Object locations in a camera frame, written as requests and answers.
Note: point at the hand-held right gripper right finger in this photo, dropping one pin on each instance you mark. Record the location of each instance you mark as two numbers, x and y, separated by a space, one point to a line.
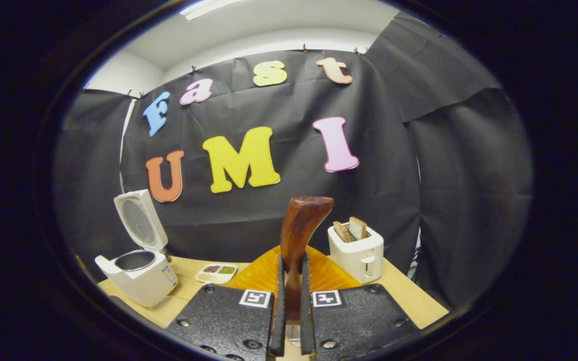
359 321

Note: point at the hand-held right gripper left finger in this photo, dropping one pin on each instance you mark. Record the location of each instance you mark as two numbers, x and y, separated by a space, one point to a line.
229 321

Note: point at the white rice cooker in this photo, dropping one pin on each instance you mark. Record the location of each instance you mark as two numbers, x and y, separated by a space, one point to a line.
141 285

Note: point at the brown wooden spoon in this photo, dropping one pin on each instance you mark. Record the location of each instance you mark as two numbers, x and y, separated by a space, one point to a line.
299 225

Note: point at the white divided condiment dish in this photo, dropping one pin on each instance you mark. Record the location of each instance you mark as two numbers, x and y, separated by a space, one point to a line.
216 273

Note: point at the white toaster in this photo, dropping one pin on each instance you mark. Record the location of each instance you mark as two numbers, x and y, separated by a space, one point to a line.
356 255

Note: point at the toasted bread slice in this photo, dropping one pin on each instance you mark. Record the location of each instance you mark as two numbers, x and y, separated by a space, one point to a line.
358 228
341 232

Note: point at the black backdrop cloth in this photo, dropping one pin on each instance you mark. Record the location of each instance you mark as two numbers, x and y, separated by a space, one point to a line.
289 170

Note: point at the long ceiling light panel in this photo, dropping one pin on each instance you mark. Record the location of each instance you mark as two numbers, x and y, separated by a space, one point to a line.
208 7

